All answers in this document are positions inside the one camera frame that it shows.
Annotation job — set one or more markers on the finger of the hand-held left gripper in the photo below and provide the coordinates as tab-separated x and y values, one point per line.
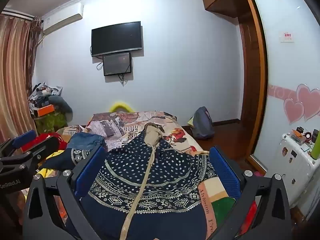
46	143
23	136

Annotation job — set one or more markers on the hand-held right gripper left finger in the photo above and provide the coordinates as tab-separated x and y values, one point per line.
91	173

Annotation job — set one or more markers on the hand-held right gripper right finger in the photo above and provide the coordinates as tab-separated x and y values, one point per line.
223	173

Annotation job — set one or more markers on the blue jeans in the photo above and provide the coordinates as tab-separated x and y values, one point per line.
85	140

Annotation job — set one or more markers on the navy patterned dress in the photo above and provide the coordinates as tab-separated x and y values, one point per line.
162	160

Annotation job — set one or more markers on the yellow garment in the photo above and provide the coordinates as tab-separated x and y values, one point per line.
54	155

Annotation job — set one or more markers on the red garment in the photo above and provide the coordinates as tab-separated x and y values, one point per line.
63	143

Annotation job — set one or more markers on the green patterned cloth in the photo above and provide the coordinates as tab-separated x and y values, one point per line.
51	122

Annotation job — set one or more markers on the dark grey cushion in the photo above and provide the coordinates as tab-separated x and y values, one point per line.
62	105

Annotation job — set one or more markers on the pile of plastic bags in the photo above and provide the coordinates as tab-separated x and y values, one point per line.
40	92

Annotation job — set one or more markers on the grey-blue backpack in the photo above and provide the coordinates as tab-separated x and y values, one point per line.
203	123

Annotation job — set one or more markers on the printed blanket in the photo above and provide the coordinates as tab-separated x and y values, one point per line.
120	127

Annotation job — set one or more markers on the striped brown curtain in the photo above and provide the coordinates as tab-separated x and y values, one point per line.
15	80

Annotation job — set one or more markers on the white cabinet with stickers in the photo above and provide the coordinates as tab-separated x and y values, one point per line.
297	170

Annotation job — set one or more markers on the yellow curved tube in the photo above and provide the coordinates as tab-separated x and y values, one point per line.
121	104

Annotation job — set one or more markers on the orange and teal box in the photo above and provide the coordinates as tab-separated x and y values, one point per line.
297	135

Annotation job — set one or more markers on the green bottle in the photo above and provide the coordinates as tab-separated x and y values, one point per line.
315	147

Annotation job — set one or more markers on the black cylinder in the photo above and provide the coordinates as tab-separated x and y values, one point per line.
315	135

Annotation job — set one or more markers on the small black monitor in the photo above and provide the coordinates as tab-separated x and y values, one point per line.
117	63

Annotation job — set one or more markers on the brown wooden door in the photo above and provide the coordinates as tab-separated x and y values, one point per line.
250	67

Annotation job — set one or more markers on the sliding door with pink hearts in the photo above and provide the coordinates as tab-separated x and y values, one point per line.
290	80

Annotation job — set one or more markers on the white air conditioner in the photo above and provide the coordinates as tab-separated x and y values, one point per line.
61	17

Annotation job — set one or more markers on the white door sticker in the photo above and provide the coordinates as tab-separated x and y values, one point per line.
287	36

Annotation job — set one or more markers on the black wall television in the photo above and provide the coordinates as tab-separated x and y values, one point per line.
117	38

